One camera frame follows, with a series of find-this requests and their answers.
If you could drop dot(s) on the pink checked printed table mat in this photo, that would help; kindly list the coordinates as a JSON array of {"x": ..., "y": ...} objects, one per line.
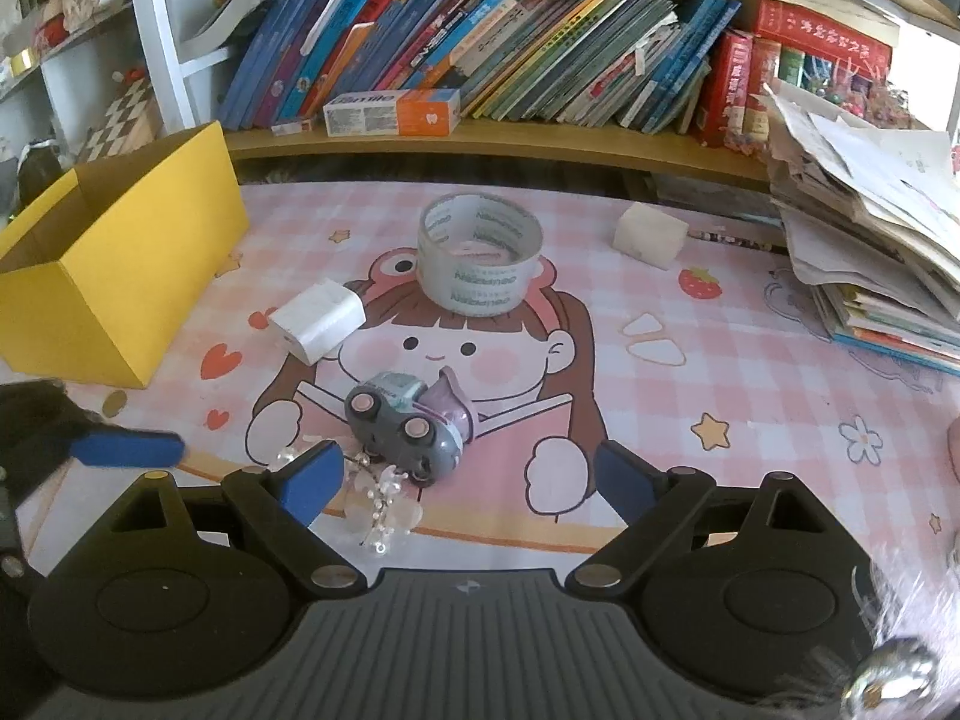
[{"x": 750, "y": 405}]

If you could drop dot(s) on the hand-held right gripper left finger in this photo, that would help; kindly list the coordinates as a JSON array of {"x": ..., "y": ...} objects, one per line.
[{"x": 315, "y": 484}]

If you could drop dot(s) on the colourful trinket pile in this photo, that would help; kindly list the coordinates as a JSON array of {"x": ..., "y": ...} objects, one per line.
[{"x": 855, "y": 90}]

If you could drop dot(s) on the small white red box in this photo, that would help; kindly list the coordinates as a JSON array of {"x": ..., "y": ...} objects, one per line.
[{"x": 292, "y": 127}]

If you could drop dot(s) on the white wooden bookshelf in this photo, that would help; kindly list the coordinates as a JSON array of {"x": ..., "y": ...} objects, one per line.
[{"x": 157, "y": 30}]

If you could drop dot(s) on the red thick dictionary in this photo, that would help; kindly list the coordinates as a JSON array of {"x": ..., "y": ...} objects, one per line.
[{"x": 825, "y": 34}]

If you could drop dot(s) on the white orange toothpaste box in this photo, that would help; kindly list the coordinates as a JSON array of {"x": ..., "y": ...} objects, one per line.
[{"x": 390, "y": 112}]

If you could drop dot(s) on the stack of papers and booklets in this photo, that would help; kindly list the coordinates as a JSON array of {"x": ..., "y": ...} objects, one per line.
[{"x": 870, "y": 225}]

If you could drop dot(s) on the patterned pencil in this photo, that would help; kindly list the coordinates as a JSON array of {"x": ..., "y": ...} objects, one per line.
[{"x": 735, "y": 238}]

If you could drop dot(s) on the red upright dictionary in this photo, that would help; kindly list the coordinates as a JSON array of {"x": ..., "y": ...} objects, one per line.
[{"x": 724, "y": 90}]

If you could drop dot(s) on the brown white chessboard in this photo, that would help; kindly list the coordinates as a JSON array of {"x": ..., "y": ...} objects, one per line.
[{"x": 120, "y": 120}]

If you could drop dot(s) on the clear tape roll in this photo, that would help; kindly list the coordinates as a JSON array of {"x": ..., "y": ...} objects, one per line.
[{"x": 480, "y": 285}]

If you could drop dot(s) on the row of leaning books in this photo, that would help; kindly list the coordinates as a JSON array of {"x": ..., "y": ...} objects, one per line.
[{"x": 480, "y": 45}]

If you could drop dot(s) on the clear beaded hair bow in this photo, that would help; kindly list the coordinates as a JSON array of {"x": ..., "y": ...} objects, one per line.
[{"x": 379, "y": 510}]

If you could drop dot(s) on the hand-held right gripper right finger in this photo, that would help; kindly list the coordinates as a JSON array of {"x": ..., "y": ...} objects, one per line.
[{"x": 630, "y": 480}]

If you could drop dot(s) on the white charger cube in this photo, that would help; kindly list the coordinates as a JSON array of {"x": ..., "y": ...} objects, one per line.
[{"x": 315, "y": 322}]

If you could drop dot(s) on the white eraser block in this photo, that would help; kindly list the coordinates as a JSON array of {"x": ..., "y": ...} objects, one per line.
[{"x": 649, "y": 236}]

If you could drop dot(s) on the brass coin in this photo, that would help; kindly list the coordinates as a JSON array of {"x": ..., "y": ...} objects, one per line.
[{"x": 113, "y": 403}]

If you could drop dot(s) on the yellow cardboard box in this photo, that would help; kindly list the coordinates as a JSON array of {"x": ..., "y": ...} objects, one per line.
[{"x": 97, "y": 315}]

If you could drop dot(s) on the grey toy car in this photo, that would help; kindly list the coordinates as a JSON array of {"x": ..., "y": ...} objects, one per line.
[{"x": 397, "y": 427}]

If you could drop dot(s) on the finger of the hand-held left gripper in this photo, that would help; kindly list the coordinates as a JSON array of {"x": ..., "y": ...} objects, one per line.
[
  {"x": 127, "y": 448},
  {"x": 15, "y": 547}
]

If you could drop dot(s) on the dark round bag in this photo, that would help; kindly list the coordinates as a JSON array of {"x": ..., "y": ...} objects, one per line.
[{"x": 41, "y": 169}]

